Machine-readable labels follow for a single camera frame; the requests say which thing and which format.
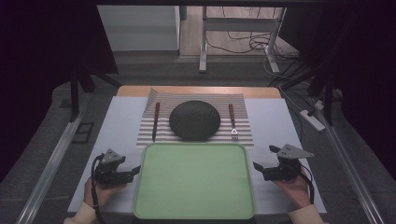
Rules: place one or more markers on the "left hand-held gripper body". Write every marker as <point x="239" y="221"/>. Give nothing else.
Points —
<point x="109" y="171"/>

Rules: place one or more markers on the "person's left hand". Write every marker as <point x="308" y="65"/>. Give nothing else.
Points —
<point x="104" y="192"/>

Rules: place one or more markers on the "person's right hand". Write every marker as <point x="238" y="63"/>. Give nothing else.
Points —
<point x="295" y="189"/>

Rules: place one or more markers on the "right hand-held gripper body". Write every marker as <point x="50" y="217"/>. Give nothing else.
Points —
<point x="288" y="165"/>

